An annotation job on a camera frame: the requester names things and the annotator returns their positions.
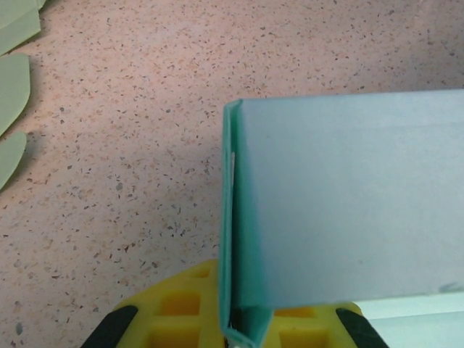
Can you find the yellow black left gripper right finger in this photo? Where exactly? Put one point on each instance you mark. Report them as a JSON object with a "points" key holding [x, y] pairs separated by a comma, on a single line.
{"points": [[315, 326]]}

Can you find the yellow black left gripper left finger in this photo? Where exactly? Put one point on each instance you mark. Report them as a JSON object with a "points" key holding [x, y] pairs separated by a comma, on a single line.
{"points": [[174, 319]]}

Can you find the light blue paper box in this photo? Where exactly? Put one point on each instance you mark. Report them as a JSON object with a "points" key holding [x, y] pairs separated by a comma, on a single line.
{"points": [[344, 188]]}

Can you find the green cardboard sheets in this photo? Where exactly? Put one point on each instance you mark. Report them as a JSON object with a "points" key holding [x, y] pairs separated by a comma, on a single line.
{"points": [[12, 90]]}

